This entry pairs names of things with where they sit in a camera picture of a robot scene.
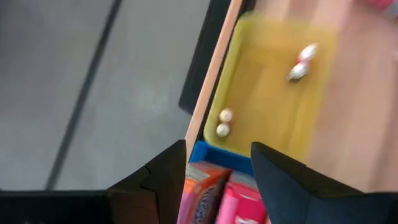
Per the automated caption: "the orange carton box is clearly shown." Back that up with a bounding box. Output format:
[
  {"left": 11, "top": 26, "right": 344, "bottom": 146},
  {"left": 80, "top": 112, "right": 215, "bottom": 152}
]
[{"left": 177, "top": 161, "right": 231, "bottom": 224}]

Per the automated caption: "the blue plastic basket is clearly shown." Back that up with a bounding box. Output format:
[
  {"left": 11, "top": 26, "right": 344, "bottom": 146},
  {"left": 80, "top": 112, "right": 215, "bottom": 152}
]
[{"left": 188, "top": 139, "right": 254, "bottom": 177}]

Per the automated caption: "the small white-capped dropper bottle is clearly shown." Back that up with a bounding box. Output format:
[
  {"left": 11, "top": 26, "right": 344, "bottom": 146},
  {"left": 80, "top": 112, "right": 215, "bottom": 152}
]
[{"left": 287, "top": 62, "right": 310, "bottom": 82}]

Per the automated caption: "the yellow plastic bin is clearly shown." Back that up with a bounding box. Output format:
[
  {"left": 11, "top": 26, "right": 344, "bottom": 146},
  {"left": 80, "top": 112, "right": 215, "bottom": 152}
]
[{"left": 203, "top": 12, "right": 340, "bottom": 159}]

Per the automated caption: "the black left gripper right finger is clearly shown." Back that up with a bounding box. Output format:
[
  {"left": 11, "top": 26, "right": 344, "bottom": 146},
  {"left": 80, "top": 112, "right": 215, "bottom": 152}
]
[{"left": 251, "top": 142, "right": 398, "bottom": 224}]

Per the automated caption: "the red pink box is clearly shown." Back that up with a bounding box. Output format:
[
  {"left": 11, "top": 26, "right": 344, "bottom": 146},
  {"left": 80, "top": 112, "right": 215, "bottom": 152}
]
[{"left": 214, "top": 170, "right": 270, "bottom": 224}]

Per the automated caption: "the black aluminium table frame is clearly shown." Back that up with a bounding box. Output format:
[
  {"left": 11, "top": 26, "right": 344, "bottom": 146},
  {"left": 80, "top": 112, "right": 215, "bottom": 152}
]
[{"left": 178, "top": 0, "right": 256, "bottom": 114}]

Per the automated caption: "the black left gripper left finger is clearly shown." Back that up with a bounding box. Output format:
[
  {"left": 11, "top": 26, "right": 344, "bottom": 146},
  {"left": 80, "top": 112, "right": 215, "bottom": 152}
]
[{"left": 0, "top": 139, "right": 187, "bottom": 224}]

